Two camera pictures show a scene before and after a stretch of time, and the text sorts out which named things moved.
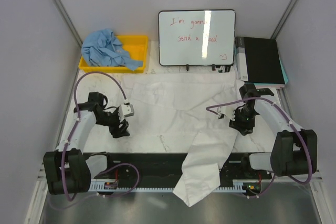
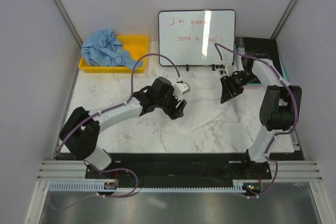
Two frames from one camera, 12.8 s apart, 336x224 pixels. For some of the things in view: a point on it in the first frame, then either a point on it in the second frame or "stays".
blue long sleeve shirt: (100, 48) stays
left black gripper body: (114, 123) -> (169, 103)
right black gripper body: (244, 119) -> (238, 82)
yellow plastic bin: (135, 46) stays
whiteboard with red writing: (196, 38) stays
